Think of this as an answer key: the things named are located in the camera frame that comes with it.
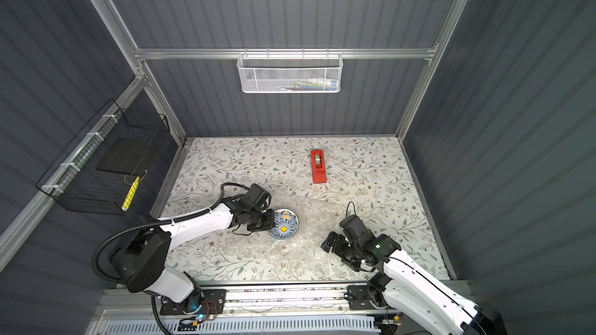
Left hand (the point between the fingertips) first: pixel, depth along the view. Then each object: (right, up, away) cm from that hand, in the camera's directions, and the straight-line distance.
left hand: (278, 228), depth 85 cm
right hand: (+19, -6, -6) cm, 21 cm away
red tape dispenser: (+16, +23, +18) cm, 33 cm away
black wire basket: (-54, +22, -14) cm, 60 cm away
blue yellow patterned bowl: (+3, +1, +2) cm, 4 cm away
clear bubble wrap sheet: (+9, -9, -3) cm, 13 cm away
